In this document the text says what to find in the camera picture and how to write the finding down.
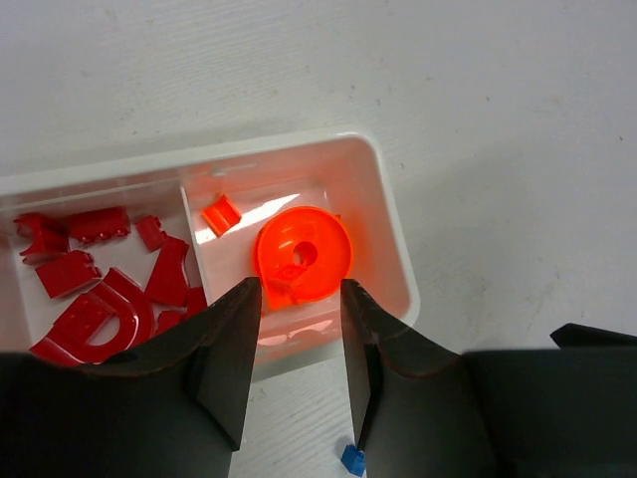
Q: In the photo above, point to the red lego wing plate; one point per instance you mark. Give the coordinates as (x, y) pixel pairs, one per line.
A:
(168, 284)

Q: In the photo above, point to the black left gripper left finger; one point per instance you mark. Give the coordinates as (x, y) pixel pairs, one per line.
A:
(173, 406)

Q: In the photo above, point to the small red lego brick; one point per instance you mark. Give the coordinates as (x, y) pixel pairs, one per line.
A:
(150, 231)

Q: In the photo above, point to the red stacked lego bricks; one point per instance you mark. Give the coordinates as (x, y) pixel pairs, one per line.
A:
(68, 273)

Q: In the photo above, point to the orange curved lego tile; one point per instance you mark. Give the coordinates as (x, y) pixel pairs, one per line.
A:
(221, 215)

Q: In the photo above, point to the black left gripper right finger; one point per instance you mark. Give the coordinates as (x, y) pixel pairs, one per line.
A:
(420, 410)

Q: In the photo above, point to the blue lego brick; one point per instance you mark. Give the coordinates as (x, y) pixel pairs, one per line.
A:
(353, 460)

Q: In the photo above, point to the red two by three brick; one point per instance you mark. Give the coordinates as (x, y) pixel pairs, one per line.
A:
(99, 225)

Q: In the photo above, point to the red curved lego piece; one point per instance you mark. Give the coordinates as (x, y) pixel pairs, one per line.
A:
(49, 239)

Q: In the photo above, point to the white three-compartment sorting tray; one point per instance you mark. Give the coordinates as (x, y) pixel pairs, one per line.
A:
(341, 172)

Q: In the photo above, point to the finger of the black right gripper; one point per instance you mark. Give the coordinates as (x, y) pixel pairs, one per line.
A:
(580, 336)

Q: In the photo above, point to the red small lego slope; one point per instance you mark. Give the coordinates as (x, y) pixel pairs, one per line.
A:
(168, 319)

